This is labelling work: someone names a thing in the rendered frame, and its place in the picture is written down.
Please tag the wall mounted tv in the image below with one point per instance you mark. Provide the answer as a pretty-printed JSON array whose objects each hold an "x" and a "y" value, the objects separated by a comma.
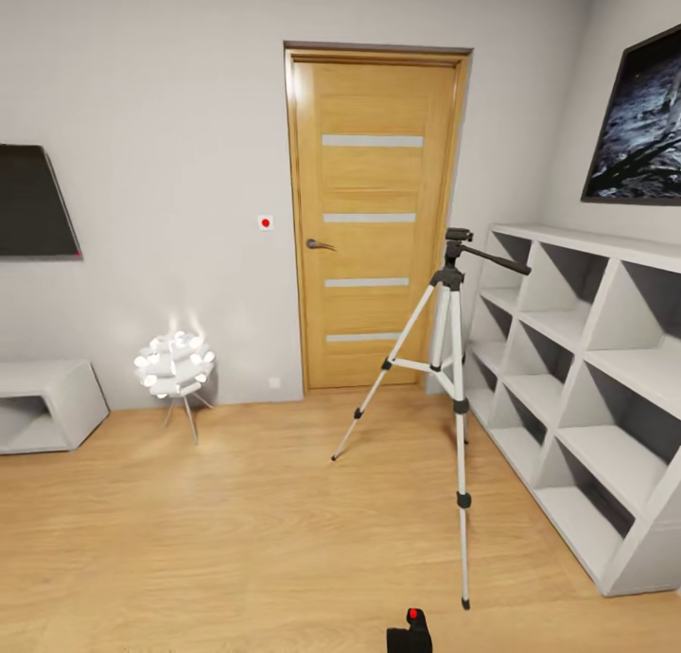
[{"x": 33, "y": 220}]

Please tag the door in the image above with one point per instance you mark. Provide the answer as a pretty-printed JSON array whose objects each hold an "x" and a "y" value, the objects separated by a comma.
[{"x": 373, "y": 136}]

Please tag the painting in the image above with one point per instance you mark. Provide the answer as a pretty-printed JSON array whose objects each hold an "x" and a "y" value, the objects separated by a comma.
[{"x": 638, "y": 153}]

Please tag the bookcase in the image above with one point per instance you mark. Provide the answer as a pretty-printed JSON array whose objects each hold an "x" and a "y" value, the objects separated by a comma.
[
  {"x": 74, "y": 405},
  {"x": 518, "y": 327}
]

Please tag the digital camera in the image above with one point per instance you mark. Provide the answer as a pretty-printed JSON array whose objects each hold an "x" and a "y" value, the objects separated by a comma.
[{"x": 415, "y": 640}]

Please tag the electric switch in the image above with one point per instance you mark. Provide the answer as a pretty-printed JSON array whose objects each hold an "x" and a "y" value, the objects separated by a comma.
[{"x": 265, "y": 222}]

